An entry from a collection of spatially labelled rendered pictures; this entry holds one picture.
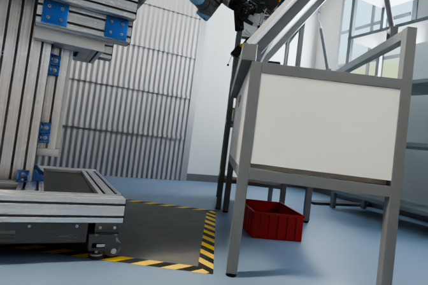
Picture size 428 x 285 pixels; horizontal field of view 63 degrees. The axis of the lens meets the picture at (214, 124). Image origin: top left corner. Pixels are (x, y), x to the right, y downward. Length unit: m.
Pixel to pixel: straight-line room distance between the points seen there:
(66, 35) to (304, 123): 1.01
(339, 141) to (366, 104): 0.17
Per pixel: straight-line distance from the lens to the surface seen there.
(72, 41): 1.59
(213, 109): 4.04
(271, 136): 1.31
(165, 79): 3.79
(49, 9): 1.52
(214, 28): 4.17
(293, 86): 1.34
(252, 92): 1.31
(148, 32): 3.82
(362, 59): 1.88
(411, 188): 3.81
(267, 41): 1.50
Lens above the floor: 0.49
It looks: 2 degrees up
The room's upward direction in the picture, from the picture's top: 7 degrees clockwise
